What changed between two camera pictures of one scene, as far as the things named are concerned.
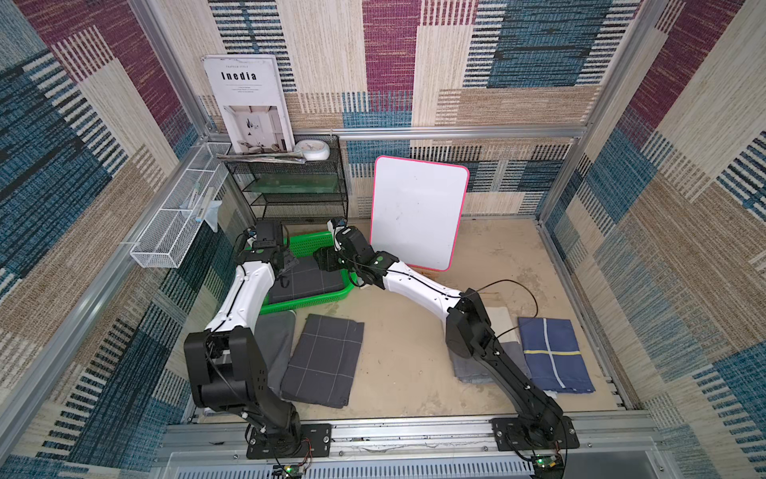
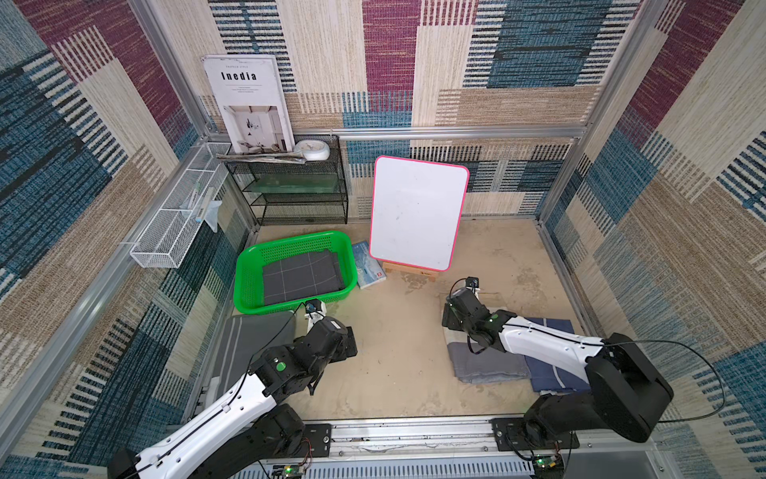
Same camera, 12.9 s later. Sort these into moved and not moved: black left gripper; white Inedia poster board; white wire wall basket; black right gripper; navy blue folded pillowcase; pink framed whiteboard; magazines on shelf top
Moved: black right gripper; black left gripper
Not moved: pink framed whiteboard; white Inedia poster board; white wire wall basket; magazines on shelf top; navy blue folded pillowcase
